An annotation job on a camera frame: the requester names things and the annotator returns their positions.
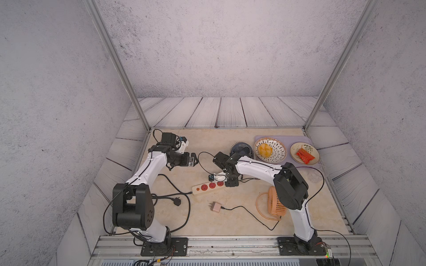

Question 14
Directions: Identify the green USB power adapter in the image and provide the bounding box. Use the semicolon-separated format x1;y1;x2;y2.
215;172;226;182

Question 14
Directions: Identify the red snack packet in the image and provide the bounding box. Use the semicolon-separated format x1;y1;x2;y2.
296;148;316;165

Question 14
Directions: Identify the black power strip cable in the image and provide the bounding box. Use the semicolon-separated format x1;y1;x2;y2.
151;173;194;233

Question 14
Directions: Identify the lilac plastic tray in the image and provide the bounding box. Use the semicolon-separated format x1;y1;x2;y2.
254;135;323;169

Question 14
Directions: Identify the knotted bread roll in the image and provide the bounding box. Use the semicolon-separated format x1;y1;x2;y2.
258;143;273;158

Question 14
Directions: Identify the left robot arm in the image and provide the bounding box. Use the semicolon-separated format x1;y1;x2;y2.
112;133;198;249

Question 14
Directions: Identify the orange desk fan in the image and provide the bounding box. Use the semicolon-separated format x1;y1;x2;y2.
256;186;287;221

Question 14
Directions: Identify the pink USB power adapter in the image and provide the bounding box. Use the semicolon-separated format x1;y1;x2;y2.
209;202;222;213

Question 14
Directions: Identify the black orange fan cable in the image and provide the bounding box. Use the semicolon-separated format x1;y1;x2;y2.
221;205;282;232

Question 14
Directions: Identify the beige plate with leaf pattern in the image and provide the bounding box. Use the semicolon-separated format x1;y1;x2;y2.
290;142;320;166

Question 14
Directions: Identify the white red power strip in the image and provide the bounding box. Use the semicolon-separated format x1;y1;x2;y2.
192;181;226;195

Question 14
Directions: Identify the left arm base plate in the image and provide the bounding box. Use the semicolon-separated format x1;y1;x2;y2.
140;237;188;257

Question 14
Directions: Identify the dark grey desk fan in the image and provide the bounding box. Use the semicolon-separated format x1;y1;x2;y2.
230;142;254;158

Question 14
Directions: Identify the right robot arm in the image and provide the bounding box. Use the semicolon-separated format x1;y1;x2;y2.
213;152;320;250

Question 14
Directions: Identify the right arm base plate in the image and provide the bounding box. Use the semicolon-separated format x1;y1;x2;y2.
277;236;328;257

